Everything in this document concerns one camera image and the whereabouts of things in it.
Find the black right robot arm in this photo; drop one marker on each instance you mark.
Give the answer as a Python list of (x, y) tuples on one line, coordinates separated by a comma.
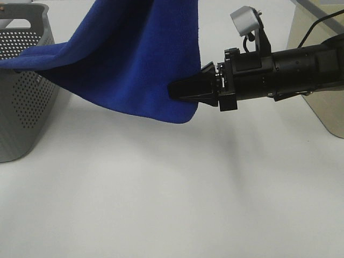
[(279, 75)]

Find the beige plastic bin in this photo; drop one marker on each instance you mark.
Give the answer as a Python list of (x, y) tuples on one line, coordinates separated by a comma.
[(318, 26)]

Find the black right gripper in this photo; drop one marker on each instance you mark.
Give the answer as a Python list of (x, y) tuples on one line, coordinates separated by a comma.
[(243, 76)]

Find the blue microfibre towel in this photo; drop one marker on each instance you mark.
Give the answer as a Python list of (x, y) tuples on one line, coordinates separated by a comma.
[(122, 57)]

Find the grey perforated plastic basket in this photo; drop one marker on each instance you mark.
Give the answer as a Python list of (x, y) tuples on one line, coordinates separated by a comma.
[(26, 97)]

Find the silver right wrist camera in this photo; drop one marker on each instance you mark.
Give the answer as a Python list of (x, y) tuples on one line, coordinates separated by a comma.
[(247, 21)]

